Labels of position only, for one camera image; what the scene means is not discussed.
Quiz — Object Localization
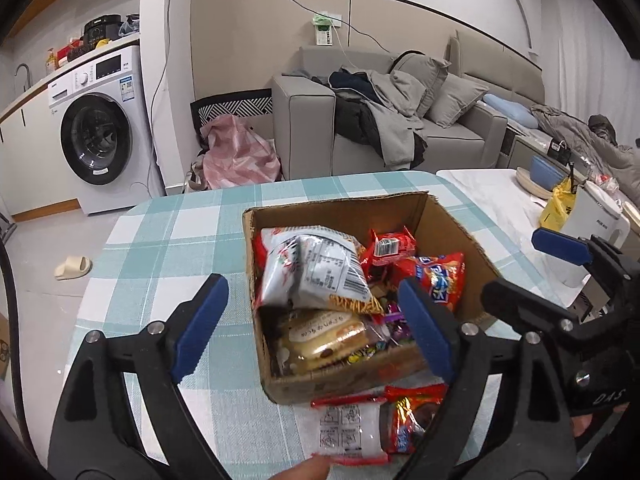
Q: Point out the red cone snack bag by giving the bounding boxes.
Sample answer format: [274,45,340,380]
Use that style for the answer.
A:
[387,252,465,312]

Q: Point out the purple candy bag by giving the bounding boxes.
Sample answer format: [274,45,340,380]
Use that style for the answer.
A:
[349,299,417,361]

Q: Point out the orange noodle snack bag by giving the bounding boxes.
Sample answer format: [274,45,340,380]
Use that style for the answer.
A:
[328,295,384,315]

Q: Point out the red white snack pack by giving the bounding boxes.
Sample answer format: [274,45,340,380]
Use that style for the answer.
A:
[307,384,448,467]

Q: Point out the cream bread pack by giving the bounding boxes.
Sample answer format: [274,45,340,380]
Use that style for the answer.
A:
[273,309,370,376]

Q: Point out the white silver snack bag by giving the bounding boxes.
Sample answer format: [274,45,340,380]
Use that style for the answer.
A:
[253,226,374,311]

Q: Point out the person's right hand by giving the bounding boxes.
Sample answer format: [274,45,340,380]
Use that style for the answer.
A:
[572,414,593,439]

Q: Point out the person's left hand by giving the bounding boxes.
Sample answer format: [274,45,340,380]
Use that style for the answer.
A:
[270,455,332,480]

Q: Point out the white electric kettle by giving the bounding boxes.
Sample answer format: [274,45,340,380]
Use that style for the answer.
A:
[556,179,633,286]

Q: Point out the yellow plastic bag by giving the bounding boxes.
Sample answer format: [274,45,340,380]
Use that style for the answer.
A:
[538,178,576,232]

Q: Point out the white marble side table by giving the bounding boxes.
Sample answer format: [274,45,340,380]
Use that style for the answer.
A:
[437,169,561,281]

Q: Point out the red snack packet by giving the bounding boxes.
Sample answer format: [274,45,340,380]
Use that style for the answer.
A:
[359,226,418,282]

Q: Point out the beige slipper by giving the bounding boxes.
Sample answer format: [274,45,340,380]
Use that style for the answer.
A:
[54,256,92,281]

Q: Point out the light blue pillow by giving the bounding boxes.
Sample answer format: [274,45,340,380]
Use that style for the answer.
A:
[483,93,538,129]

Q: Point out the brown SF cardboard box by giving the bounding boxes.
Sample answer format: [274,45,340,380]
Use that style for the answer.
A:
[242,192,500,405]

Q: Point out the grey cushion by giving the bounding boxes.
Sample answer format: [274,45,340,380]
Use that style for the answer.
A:
[426,74,489,128]

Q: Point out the pink plaid cloth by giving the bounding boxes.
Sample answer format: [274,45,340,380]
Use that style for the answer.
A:
[200,114,281,190]

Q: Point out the pile of grey clothes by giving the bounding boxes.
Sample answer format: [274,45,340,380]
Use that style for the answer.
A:
[328,67,426,170]

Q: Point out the white washing machine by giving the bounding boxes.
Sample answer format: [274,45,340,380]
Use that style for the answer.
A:
[47,44,165,216]

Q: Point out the grey sofa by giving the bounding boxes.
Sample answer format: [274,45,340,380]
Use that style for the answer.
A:
[271,30,544,180]

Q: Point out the black patterned basket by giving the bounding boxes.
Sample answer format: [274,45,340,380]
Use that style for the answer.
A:
[190,88,272,133]

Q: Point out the kitchen faucet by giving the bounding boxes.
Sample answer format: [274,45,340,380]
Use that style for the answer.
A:
[15,63,32,91]

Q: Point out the black rice cooker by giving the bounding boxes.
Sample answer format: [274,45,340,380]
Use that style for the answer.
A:
[84,14,122,49]

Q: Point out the white wall socket panel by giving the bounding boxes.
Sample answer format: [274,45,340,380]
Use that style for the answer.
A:
[311,12,343,47]

